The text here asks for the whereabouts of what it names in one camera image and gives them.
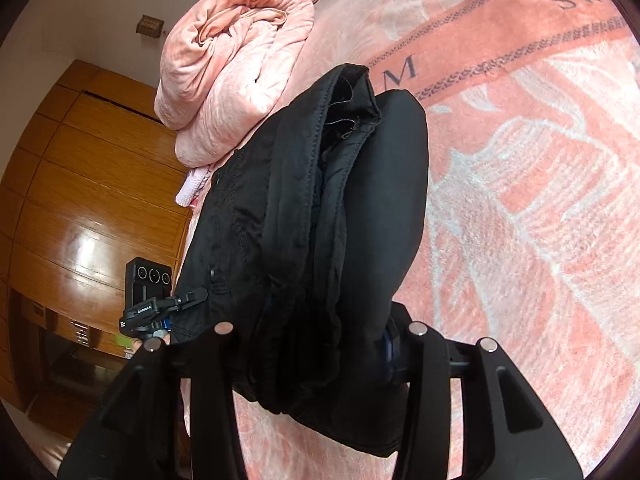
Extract wooden wardrobe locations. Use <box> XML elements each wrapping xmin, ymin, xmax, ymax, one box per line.
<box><xmin>1</xmin><ymin>61</ymin><xmax>189</xmax><ymax>410</ymax></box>

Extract black pants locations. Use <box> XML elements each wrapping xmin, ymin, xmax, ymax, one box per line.
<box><xmin>171</xmin><ymin>64</ymin><xmax>428</xmax><ymax>457</ymax></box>

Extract pink sweet dream bedspread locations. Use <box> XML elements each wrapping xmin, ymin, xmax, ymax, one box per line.
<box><xmin>177</xmin><ymin>0</ymin><xmax>640</xmax><ymax>480</ymax></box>

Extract brown wall switch box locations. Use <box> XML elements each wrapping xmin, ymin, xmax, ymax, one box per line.
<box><xmin>136</xmin><ymin>14</ymin><xmax>164</xmax><ymax>39</ymax></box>

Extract folded white pink towel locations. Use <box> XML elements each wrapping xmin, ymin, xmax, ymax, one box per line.
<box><xmin>175</xmin><ymin>166</ymin><xmax>212</xmax><ymax>208</ymax></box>

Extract folded pink comforter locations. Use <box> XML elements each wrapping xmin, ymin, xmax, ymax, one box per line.
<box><xmin>154</xmin><ymin>0</ymin><xmax>314</xmax><ymax>168</ymax></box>

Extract wooden shelf unit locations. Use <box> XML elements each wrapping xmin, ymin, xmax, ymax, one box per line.
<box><xmin>2</xmin><ymin>288</ymin><xmax>126</xmax><ymax>438</ymax></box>

